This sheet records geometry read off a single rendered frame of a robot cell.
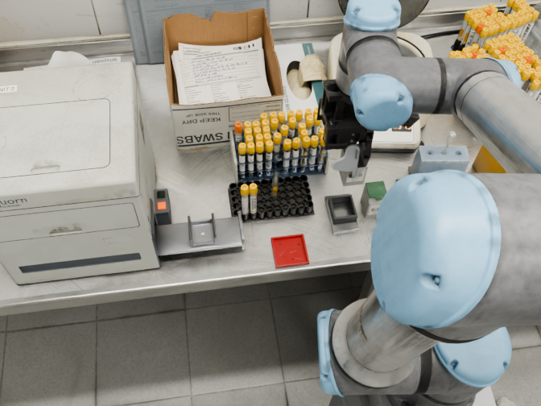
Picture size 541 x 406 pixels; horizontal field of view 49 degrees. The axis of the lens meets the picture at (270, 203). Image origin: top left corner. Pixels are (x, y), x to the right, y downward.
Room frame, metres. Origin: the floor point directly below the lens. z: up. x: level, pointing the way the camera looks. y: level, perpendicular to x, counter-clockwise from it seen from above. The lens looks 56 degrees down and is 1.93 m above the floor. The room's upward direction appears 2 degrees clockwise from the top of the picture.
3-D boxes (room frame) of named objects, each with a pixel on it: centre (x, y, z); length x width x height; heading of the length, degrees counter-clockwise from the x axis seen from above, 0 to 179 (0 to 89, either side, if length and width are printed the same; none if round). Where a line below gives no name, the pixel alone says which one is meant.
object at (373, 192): (0.71, -0.22, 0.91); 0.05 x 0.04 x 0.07; 11
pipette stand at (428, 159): (0.78, -0.35, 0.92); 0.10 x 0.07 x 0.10; 93
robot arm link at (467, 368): (0.31, -0.27, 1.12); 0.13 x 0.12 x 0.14; 94
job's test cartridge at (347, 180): (0.68, -0.15, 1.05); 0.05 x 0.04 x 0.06; 11
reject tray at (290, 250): (0.59, -0.04, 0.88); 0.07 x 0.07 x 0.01; 11
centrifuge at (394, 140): (1.01, -0.24, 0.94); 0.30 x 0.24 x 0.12; 2
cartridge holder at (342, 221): (0.68, -0.15, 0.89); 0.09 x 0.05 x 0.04; 11
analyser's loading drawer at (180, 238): (0.60, 0.15, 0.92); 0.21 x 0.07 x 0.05; 101
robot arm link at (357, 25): (0.68, -0.13, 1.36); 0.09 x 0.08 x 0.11; 4
